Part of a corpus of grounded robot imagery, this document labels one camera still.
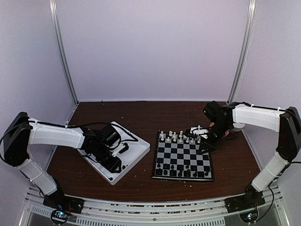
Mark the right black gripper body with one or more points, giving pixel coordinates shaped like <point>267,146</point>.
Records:
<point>220,130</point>

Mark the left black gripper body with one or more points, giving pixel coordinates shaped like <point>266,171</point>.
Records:
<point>100,156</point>

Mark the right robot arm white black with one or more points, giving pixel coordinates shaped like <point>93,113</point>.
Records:
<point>273,133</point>

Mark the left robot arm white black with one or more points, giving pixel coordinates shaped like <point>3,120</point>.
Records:
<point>24,131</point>

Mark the white chess pieces row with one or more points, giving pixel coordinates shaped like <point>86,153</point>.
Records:
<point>173,137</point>

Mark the black white chess board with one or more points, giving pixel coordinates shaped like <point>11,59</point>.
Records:
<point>182,154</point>

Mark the black rook board corner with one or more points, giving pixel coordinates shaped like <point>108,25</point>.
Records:
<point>158,172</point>

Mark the white ceramic bowl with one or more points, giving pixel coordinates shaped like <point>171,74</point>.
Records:
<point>237,128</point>

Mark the white plastic tray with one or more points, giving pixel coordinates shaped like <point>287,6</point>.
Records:
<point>138,148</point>

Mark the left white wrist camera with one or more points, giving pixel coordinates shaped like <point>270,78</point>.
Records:
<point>120,150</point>

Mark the right aluminium corner post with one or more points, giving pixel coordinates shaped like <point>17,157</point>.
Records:
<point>244,50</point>

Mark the aluminium corner post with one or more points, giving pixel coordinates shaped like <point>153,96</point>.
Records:
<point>62,54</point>
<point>244,50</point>

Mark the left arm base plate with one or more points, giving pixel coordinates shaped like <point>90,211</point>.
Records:
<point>66,203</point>

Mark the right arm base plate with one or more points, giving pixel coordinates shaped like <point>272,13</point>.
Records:
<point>240,203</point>

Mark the left aluminium corner post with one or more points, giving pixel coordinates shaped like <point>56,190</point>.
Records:
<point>62,54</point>

